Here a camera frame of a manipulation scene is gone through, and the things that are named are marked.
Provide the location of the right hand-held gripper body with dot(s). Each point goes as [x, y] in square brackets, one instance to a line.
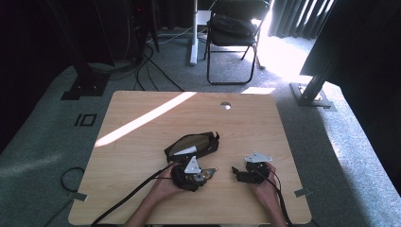
[257, 171]

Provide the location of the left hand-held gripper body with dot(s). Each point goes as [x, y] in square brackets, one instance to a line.
[189, 181]

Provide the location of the black pencil case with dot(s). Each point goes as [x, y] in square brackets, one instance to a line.
[201, 146]

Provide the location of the person's right hand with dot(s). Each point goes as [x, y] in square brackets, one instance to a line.
[269, 190]

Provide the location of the person's left hand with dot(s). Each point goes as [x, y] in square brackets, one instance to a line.
[165, 189]

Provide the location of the grey tape strip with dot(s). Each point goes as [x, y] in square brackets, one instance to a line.
[78, 196]
[303, 192]

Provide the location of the black metal stand with plate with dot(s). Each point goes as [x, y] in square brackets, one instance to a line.
[315, 85]

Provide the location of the black folding chair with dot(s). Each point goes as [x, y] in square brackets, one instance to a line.
[233, 42]

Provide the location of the white desk leg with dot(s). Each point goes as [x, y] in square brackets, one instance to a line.
[194, 38]

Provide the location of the black stand with square base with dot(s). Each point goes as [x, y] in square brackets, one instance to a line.
[85, 85]

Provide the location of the black bag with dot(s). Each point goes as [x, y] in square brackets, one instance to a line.
[233, 25]

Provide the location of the dark grey curtain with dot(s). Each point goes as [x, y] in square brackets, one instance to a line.
[299, 17]

